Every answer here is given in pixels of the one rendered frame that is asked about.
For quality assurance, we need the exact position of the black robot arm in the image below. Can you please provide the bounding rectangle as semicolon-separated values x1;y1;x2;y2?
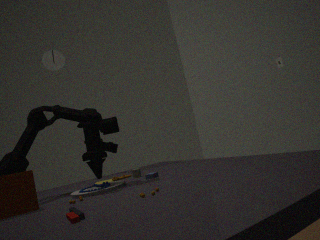
0;105;119;177

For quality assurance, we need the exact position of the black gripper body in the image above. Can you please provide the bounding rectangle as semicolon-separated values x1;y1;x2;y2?
82;136;108;162

